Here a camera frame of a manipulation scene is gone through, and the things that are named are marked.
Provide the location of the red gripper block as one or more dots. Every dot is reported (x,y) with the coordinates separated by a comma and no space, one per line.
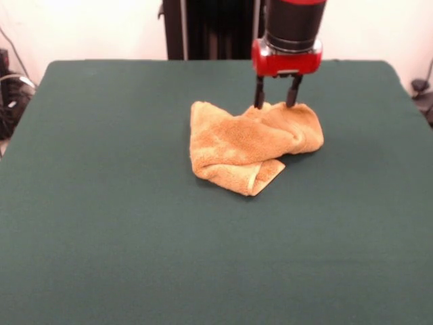
(287,64)

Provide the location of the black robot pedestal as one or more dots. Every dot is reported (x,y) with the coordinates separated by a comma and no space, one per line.
(216,30)

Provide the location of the tan terry towel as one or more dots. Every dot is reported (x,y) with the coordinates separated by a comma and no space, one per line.
(243,142)

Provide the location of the dark green table cloth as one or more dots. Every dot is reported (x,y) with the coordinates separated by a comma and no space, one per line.
(101,210)

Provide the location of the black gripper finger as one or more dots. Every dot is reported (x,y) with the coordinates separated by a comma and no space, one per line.
(259,93)
(293,93)

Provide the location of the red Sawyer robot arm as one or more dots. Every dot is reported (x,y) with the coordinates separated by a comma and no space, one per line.
(294,23)

